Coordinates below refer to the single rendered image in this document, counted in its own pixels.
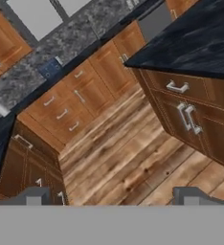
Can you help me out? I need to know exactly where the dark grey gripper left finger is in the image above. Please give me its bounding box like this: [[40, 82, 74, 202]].
[[0, 186, 52, 207]]

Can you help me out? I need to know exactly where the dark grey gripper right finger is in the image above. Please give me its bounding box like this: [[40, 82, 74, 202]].
[[172, 186, 224, 207]]

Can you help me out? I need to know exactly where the brown wooden drawer front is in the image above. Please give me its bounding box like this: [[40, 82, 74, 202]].
[[146, 69, 213, 103], [205, 77, 224, 113]]

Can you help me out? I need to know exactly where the dark brown base cupboard run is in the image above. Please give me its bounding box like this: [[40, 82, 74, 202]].
[[0, 120, 70, 207]]

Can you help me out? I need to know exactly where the brown wooden cupboard door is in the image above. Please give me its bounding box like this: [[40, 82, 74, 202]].
[[151, 90, 208, 153], [188, 104, 224, 173]]

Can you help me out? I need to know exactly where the light brown base cupboard run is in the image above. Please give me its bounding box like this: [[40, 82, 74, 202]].
[[16, 20, 147, 155]]

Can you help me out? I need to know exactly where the small blue appliance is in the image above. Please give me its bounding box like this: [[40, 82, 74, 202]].
[[38, 56, 66, 79]]

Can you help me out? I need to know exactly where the grey dishwasher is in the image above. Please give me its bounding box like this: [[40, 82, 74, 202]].
[[137, 1, 174, 43]]

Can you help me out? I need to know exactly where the light brown end cupboard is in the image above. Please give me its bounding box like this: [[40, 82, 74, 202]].
[[164, 0, 200, 21]]

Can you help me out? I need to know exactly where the silver cupboard door handle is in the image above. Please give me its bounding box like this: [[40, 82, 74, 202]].
[[184, 105, 204, 135], [176, 101, 192, 132]]

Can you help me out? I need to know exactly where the silver drawer handle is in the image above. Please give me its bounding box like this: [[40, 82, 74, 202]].
[[166, 79, 190, 95]]

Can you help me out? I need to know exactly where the light brown wall cupboard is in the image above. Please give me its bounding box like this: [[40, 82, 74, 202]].
[[0, 0, 34, 84]]

